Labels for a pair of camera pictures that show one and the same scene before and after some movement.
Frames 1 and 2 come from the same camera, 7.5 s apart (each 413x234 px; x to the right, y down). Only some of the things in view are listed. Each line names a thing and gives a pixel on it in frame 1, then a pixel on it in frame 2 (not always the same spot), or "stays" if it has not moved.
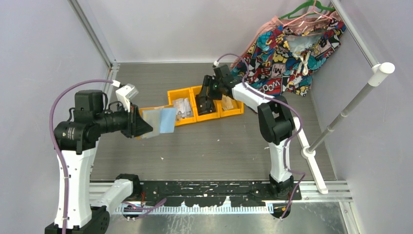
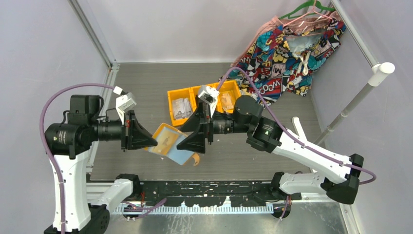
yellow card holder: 162,119 to 168,137
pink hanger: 312,10 stays
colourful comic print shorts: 277,64 stays
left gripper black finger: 141,126 to 141,138
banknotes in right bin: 227,103 stays
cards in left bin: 183,108 stays
